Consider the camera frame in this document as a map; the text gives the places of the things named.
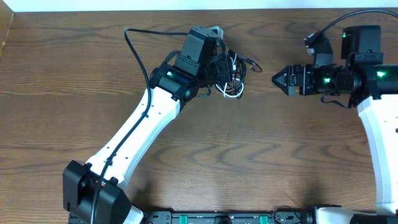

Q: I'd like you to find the white cable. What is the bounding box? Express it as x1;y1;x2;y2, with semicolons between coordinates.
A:
215;53;245;99

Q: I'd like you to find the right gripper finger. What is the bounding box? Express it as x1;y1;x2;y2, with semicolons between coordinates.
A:
272;80;295;96
272;65;291;82

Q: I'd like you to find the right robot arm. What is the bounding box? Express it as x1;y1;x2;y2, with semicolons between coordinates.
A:
272;26;397;223

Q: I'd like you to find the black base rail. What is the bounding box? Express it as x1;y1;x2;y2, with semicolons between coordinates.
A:
141;211;302;224

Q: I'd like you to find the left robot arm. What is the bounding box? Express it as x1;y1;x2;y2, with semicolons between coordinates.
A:
63;26;233;223

